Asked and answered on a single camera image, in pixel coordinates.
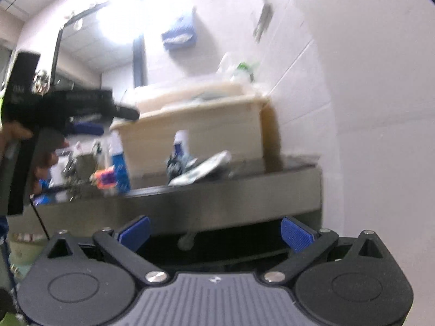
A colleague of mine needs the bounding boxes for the wall mirror with dark frame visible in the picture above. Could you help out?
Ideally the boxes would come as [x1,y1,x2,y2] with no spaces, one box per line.
[51,0,147,92]

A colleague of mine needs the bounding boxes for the steel-fronted black counter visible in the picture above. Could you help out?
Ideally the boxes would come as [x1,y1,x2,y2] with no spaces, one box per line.
[37,165,322,236]

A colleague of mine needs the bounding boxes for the white plastic pipe fitting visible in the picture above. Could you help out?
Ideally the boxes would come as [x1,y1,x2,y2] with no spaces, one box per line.
[177,232,197,251]

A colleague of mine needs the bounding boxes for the olive green mug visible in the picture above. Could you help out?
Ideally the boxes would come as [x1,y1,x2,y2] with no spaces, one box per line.
[74,153,97,182]

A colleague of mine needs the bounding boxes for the blue wall tissue pack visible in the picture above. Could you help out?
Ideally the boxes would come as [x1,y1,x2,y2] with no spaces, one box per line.
[161,8,198,51]

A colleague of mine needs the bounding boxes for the blue box on counter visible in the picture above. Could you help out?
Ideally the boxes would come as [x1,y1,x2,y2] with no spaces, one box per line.
[109,130,131,193]

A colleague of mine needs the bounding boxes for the white toothpaste tube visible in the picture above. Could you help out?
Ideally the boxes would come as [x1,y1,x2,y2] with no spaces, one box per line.
[168,151,232,187]

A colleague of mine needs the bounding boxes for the beige plastic storage tub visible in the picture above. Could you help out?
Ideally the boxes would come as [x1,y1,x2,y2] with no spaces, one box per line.
[111,81,268,177]

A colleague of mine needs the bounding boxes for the person's left hand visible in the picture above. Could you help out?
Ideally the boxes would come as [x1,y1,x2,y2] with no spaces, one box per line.
[1,121,33,158]

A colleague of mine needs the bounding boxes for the orange and purple small box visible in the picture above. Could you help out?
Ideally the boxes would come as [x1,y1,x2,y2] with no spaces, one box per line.
[89,166,116,190]

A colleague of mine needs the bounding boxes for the mint green plastic basin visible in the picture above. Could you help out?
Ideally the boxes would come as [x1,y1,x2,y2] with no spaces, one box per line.
[8,233,47,277]

